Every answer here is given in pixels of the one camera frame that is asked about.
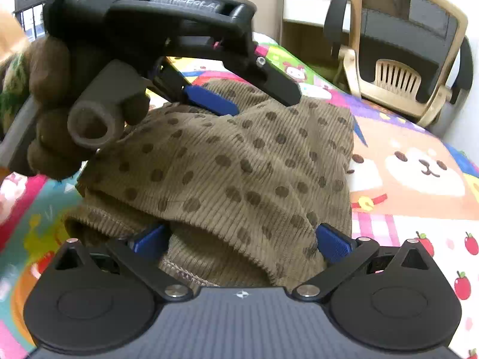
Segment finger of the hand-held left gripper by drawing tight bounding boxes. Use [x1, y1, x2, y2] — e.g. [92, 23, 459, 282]
[147, 57, 241, 118]
[216, 44, 303, 107]

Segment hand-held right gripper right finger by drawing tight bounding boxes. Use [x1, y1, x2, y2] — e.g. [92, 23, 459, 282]
[291, 223, 430, 302]

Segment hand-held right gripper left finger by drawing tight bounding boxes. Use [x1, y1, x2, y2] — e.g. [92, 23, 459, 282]
[55, 223, 194, 302]

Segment brown dotted corduroy garment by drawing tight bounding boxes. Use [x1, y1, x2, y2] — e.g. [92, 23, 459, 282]
[63, 78, 357, 293]

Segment person's left hand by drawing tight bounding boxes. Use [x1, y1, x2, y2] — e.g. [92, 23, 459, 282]
[26, 36, 96, 181]

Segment white desk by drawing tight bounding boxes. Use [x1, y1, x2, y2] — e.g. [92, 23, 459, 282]
[281, 0, 354, 62]

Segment colourful printed blanket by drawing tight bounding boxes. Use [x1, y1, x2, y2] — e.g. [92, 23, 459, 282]
[0, 33, 479, 359]

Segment window with railing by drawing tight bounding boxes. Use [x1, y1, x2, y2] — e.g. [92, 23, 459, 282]
[10, 0, 66, 42]

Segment beige black office chair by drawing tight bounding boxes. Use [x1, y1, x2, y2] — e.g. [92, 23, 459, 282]
[323, 0, 475, 128]

